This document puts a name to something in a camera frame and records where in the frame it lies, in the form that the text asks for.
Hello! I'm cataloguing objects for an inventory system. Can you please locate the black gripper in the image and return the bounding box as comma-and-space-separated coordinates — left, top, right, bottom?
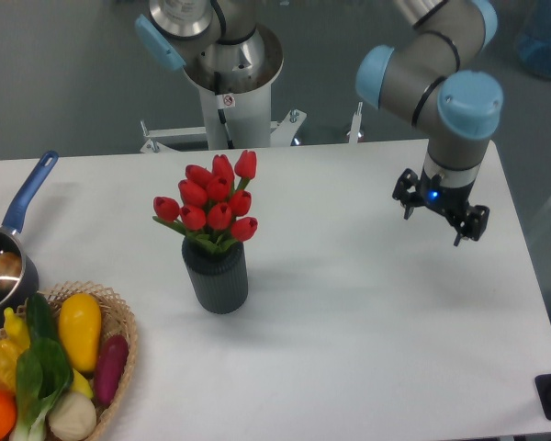
392, 168, 490, 246

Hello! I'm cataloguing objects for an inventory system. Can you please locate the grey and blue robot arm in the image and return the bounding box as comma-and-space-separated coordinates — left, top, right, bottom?
135, 1, 503, 241

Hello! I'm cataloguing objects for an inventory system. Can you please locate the dark grey ribbed vase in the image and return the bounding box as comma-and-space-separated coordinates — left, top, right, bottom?
182, 239, 249, 314

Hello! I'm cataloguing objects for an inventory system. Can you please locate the blue translucent container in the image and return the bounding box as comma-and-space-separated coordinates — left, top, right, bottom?
515, 0, 551, 80

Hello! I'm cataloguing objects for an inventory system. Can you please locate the red tulip bouquet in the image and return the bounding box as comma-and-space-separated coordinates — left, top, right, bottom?
152, 150, 258, 256

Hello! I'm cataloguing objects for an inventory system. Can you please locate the woven wicker basket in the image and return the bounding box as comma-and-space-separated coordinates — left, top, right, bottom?
0, 280, 139, 441

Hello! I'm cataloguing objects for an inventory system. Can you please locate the purple eggplant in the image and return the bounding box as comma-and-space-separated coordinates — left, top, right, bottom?
94, 334, 129, 406

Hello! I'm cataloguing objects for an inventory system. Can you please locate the yellow squash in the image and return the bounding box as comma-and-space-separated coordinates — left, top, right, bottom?
58, 292, 102, 374

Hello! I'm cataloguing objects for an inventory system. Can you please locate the white garlic bulb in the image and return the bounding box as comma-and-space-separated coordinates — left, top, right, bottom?
48, 391, 96, 441

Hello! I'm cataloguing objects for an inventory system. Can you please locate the green bok choy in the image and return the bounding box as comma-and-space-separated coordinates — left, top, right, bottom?
10, 293, 73, 440

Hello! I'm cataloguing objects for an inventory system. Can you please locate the brown bread roll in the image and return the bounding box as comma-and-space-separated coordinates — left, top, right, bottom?
0, 252, 22, 291

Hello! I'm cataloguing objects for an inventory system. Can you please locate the yellow bell pepper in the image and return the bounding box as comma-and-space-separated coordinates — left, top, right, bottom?
0, 339, 23, 393

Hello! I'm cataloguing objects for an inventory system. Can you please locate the white metal bracket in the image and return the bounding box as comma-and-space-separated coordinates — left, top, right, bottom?
346, 101, 365, 144

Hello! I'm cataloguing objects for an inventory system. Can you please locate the black cable on pedestal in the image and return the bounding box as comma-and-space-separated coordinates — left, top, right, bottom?
212, 71, 235, 150

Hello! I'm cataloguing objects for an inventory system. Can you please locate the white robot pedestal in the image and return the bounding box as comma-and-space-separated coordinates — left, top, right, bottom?
135, 16, 307, 153

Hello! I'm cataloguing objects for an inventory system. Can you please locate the blue handled saucepan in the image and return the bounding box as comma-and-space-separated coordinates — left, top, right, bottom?
0, 151, 59, 328

